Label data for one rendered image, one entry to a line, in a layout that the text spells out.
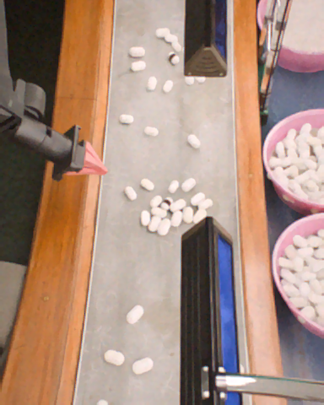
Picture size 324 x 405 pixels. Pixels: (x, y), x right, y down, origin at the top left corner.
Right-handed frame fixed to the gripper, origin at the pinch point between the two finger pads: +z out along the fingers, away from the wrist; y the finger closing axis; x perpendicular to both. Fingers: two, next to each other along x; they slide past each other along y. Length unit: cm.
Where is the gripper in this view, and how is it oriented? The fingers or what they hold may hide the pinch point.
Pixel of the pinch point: (102, 170)
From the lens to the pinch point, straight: 138.9
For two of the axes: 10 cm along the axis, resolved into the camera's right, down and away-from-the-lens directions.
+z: 7.5, 4.0, 5.3
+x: -6.6, 4.3, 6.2
